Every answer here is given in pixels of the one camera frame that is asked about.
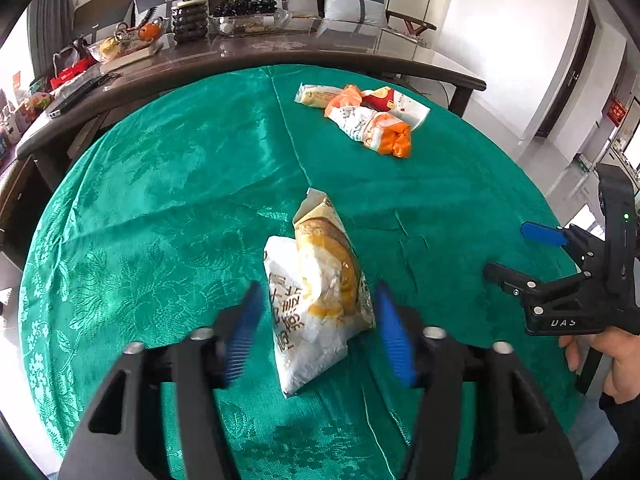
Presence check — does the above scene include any red white wrapper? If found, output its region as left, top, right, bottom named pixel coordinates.
left=360, top=87, right=431, bottom=131

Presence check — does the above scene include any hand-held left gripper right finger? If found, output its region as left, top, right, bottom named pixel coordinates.
left=375, top=280, right=583, bottom=480

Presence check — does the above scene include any orange white wrapper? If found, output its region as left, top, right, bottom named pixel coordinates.
left=324, top=85, right=413, bottom=160

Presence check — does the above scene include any white yellow bread wrapper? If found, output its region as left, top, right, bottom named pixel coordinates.
left=262, top=187, right=377, bottom=400

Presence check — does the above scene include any person's right forearm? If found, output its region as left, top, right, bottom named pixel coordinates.
left=597, top=392, right=640, bottom=461

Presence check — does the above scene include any dark flat device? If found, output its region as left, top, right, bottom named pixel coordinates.
left=46, top=74, right=123, bottom=119

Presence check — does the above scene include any glass fruit bowl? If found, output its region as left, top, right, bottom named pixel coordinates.
left=87, top=17, right=168, bottom=63

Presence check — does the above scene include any dark wooden door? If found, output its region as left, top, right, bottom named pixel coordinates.
left=535, top=10, right=598, bottom=138

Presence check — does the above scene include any black beaded vase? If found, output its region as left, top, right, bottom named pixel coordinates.
left=171, top=0, right=210, bottom=45

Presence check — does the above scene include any wooden chair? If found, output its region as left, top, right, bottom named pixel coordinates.
left=386, top=9, right=437, bottom=36

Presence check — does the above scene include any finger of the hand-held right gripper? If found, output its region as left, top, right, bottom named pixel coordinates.
left=482, top=261, right=603, bottom=318
left=520, top=221, right=608, bottom=273

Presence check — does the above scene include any person's right hand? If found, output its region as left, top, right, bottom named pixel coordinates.
left=558, top=327, right=640, bottom=406

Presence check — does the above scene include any green tablecloth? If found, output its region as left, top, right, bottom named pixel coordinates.
left=17, top=64, right=583, bottom=480

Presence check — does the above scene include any glass bowl of grapes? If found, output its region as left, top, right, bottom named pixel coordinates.
left=207, top=0, right=293, bottom=36

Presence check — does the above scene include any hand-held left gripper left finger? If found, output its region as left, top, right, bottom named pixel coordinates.
left=59, top=280, right=266, bottom=480

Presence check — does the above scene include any small beige packet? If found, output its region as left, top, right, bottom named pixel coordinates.
left=294, top=83, right=346, bottom=109

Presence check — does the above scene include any dark glossy table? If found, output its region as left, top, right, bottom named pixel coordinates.
left=15, top=16, right=487, bottom=191

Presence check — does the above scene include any flat book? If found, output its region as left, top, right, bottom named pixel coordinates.
left=100, top=42, right=166, bottom=73

